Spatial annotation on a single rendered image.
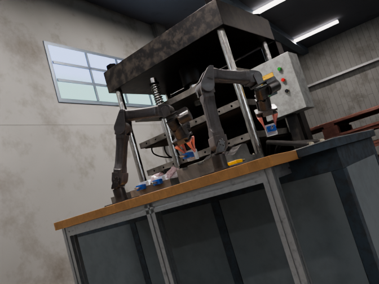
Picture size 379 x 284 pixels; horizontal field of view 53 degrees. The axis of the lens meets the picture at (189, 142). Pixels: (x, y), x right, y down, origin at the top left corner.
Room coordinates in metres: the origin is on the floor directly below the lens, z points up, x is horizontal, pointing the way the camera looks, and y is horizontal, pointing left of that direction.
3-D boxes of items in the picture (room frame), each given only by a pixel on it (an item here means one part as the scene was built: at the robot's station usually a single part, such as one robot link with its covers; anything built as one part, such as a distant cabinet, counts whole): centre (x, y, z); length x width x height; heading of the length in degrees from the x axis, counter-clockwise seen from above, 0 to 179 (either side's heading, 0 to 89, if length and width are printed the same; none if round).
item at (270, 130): (1.80, -0.39, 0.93); 0.13 x 0.05 x 0.05; 174
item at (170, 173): (2.35, 0.19, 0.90); 0.26 x 0.18 x 0.08; 160
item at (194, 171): (2.21, -0.14, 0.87); 0.50 x 0.26 x 0.14; 143
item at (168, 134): (3.10, 0.15, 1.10); 0.05 x 0.05 x 1.30
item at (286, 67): (2.64, -0.73, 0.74); 0.30 x 0.22 x 1.47; 53
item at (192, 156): (1.91, 0.03, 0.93); 0.13 x 0.05 x 0.05; 148
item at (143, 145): (3.31, -0.23, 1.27); 1.10 x 0.74 x 0.05; 53
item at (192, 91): (3.32, -0.23, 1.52); 1.10 x 0.70 x 0.05; 53
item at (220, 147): (1.66, -0.11, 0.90); 0.09 x 0.06 x 0.06; 19
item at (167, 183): (2.36, 0.20, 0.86); 0.50 x 0.26 x 0.11; 160
